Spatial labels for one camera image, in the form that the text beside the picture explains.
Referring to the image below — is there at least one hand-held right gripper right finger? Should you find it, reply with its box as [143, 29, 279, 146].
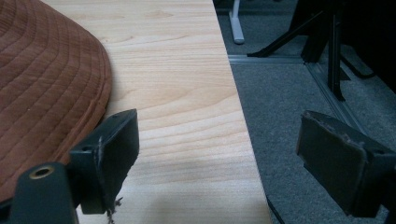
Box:
[295, 109, 396, 218]

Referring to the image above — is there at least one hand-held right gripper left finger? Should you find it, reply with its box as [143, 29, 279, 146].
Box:
[68, 108, 140, 216]

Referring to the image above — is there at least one brown stitched hat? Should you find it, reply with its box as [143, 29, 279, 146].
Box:
[0, 0, 113, 203]

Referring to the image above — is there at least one black metal stand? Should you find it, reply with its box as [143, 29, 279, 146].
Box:
[247, 0, 377, 103]

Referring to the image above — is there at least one white table leg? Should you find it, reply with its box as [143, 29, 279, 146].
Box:
[228, 0, 246, 45]

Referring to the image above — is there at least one black cable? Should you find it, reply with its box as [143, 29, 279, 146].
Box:
[266, 195, 286, 224]

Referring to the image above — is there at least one grey floor rail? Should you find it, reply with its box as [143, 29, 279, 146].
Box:
[227, 54, 372, 136]

